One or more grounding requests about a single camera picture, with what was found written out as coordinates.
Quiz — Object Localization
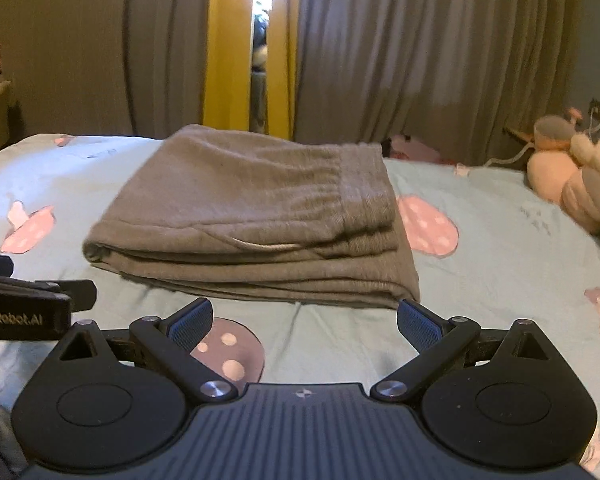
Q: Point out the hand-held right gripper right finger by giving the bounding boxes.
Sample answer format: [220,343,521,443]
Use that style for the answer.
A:
[370,298,551,403]

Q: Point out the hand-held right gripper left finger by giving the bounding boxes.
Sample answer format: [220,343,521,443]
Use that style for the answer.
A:
[55,297,236,403]

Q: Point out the grey pants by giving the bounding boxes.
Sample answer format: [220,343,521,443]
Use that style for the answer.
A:
[82,124,421,311]

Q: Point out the light blue printed bed sheet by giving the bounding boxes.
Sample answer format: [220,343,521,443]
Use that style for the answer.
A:
[0,132,600,480]

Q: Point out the pink plush toy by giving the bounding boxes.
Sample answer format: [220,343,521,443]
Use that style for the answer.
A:
[526,115,600,251]

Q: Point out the grey curtain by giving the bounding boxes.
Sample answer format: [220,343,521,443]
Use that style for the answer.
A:
[0,0,216,141]
[292,0,583,163]

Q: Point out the white cable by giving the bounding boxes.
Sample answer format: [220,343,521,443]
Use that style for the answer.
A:
[480,110,600,169]

